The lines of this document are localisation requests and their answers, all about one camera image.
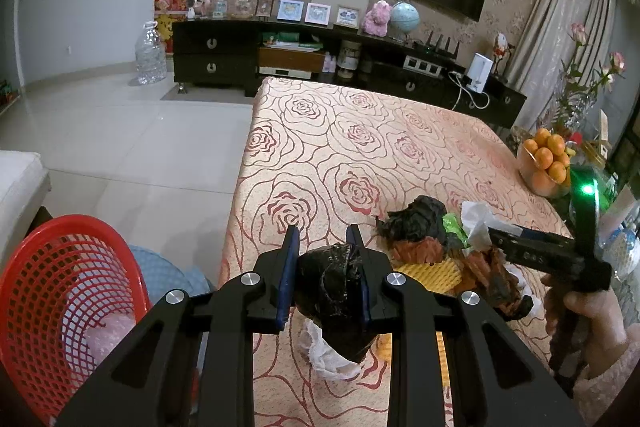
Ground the red plastic mesh basket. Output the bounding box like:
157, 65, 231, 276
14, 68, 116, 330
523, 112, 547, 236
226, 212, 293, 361
1, 215, 151, 425

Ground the black tv cabinet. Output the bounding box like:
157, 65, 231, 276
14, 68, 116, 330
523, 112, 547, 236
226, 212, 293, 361
171, 20, 526, 129

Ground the blue-green globe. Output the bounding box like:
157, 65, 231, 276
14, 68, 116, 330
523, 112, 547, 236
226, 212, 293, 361
390, 2, 421, 41

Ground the black wifi router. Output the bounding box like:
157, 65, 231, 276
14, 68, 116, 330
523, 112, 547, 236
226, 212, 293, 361
412, 31, 460, 61

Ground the glass bowl of oranges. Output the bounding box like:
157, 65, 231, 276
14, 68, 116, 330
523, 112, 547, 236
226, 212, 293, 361
516, 128, 576, 199

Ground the brown black crumpled wrapper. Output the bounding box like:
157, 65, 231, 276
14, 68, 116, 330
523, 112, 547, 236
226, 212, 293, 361
390, 237, 534, 322

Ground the black plastic bag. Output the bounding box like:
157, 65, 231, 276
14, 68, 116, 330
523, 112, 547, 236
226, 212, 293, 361
294, 243, 375, 363

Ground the white router box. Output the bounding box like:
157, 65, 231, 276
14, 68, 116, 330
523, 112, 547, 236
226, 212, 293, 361
464, 53, 494, 93

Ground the light blue plastic stool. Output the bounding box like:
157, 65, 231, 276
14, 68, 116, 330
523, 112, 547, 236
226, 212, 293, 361
129, 245, 214, 305

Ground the green snack wrapper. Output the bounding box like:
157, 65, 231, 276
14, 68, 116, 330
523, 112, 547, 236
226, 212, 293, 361
442, 212, 469, 247

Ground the person's right hand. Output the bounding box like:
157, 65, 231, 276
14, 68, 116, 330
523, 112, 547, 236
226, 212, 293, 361
541, 274, 631, 378

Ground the white framed picture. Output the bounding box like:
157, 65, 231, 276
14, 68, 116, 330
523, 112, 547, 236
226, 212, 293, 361
305, 2, 332, 26

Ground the black crumpled paper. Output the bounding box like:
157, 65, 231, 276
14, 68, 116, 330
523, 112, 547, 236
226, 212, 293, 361
375, 195, 447, 245

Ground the rose pattern tablecloth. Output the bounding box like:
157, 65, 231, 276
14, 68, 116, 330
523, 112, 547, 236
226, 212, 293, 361
220, 78, 566, 426

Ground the clear large water bottle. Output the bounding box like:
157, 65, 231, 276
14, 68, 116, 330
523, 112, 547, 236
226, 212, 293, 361
134, 20, 167, 86

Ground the glass vase with roses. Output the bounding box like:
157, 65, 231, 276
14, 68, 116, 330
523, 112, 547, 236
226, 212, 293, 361
552, 23, 626, 139

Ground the small framed photo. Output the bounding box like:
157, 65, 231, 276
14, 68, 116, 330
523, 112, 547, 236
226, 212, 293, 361
255, 0, 274, 20

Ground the pink plush toy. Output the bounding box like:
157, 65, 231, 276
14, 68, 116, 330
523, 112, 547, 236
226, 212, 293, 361
361, 0, 393, 38

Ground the beige curtain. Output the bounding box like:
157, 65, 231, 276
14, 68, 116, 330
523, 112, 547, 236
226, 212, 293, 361
506, 0, 639, 130

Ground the blue framed picture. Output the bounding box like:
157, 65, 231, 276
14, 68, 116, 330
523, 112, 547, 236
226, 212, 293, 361
277, 0, 305, 23

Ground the white tissue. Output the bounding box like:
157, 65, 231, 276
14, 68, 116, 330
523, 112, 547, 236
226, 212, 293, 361
461, 202, 522, 251

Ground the white crumpled paper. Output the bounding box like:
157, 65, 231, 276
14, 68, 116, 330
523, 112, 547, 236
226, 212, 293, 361
298, 319, 362, 381

